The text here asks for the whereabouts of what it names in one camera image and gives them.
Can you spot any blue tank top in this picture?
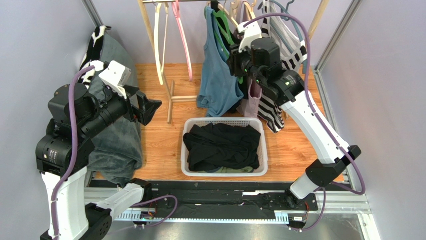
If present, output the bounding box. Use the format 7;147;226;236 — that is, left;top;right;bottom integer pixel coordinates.
196;6;244;118

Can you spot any pink plastic hanger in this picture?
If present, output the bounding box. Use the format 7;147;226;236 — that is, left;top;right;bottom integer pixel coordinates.
172;0;193;82

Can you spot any cream wooden hanger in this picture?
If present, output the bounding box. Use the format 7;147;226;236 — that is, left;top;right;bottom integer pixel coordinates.
154;2;170;86

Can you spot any green tank top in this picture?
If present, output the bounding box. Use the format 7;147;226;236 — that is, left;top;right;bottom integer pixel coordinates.
201;166;255;174

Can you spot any green plastic hanger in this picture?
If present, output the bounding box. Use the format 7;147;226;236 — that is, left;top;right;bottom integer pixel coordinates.
201;3;244;87

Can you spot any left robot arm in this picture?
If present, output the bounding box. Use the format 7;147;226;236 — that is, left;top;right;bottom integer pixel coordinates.
35;83;162;240

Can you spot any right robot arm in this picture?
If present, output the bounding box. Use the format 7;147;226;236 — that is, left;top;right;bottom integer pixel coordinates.
227;38;362;209

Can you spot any black tank top on cream hanger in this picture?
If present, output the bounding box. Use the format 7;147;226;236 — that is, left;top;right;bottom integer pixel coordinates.
210;0;248;114

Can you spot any black white striped tank top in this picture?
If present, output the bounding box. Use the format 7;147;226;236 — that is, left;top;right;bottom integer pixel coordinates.
256;0;310;134

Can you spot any cream plastic hanger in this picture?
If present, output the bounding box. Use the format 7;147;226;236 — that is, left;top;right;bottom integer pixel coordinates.
217;0;241;29

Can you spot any light wooden hanger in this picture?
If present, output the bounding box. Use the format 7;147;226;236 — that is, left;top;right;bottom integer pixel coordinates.
236;0;257;23

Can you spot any teal plastic hanger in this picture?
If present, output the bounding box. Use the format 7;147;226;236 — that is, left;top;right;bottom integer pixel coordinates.
261;16;308;74

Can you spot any grey zebra cushion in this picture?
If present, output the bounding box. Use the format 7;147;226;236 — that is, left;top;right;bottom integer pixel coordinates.
39;25;144;186

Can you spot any white plastic basket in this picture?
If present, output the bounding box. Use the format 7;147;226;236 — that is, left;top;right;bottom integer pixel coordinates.
180;117;269;178

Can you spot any wooden clothes rack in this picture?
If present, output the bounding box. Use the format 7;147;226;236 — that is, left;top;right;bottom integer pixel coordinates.
137;0;331;126

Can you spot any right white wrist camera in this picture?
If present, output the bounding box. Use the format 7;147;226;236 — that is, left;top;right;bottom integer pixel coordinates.
237;21;262;53

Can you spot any aluminium frame post right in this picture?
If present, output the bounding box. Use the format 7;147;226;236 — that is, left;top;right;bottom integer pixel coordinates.
313;0;363;133

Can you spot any aluminium frame post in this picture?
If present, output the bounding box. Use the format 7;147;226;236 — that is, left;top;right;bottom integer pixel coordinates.
81;0;104;27
313;0;363;133

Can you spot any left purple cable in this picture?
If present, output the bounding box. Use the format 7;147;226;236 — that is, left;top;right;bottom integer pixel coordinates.
49;64;97;240

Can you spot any aluminium frame post left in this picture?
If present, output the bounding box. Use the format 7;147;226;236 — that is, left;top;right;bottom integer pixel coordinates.
81;0;104;27

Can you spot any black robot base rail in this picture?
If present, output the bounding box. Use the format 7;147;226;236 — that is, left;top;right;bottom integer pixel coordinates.
96;179;334;231

